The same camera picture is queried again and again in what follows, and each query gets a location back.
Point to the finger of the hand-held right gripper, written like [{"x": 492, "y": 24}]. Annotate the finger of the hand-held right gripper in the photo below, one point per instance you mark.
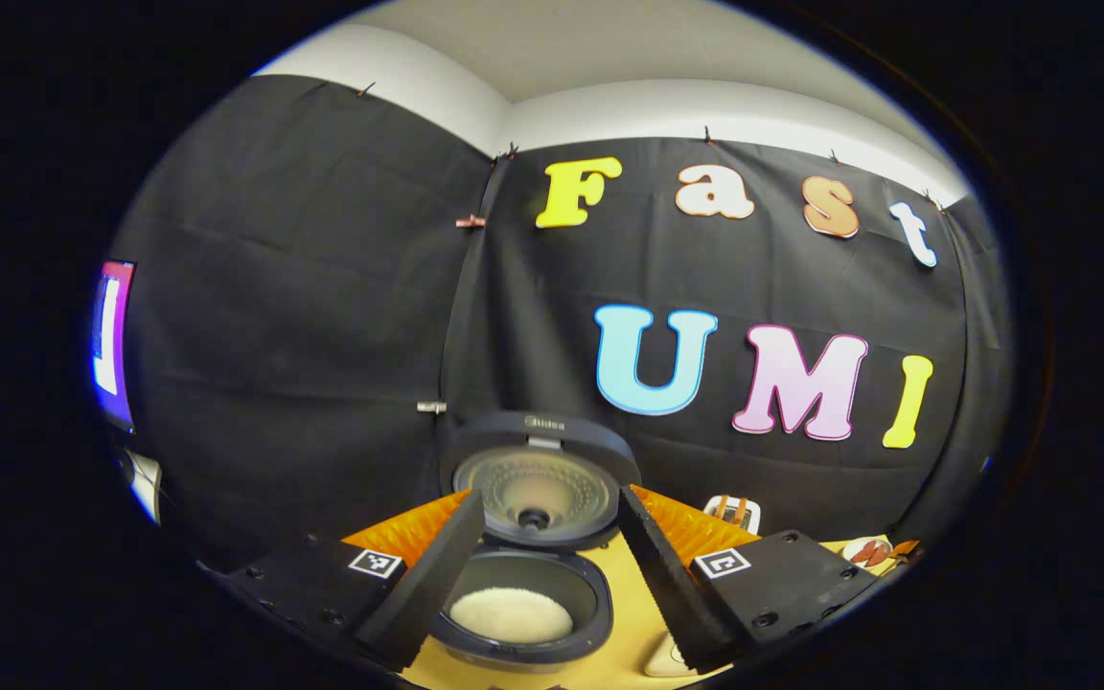
[{"x": 905, "y": 548}]

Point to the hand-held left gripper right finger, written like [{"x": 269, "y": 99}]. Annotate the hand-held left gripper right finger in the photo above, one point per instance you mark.
[{"x": 667, "y": 585}]

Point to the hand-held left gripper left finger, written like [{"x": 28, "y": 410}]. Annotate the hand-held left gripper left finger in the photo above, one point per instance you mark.
[{"x": 427, "y": 585}]

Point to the dark grey rice cooker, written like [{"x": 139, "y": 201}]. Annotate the dark grey rice cooker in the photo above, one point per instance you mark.
[{"x": 552, "y": 450}]

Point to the red meat slice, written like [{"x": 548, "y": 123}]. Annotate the red meat slice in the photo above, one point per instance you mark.
[
  {"x": 861, "y": 553},
  {"x": 878, "y": 551}
]

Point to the round white plate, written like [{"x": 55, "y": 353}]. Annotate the round white plate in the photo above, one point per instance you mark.
[{"x": 847, "y": 556}]

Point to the white toaster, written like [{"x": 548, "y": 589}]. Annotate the white toaster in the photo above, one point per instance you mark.
[{"x": 753, "y": 522}]

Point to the copper cloth clip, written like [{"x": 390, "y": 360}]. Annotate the copper cloth clip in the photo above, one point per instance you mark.
[{"x": 471, "y": 221}]

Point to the glowing monitor screen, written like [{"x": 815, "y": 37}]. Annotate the glowing monitor screen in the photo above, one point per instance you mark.
[{"x": 114, "y": 345}]

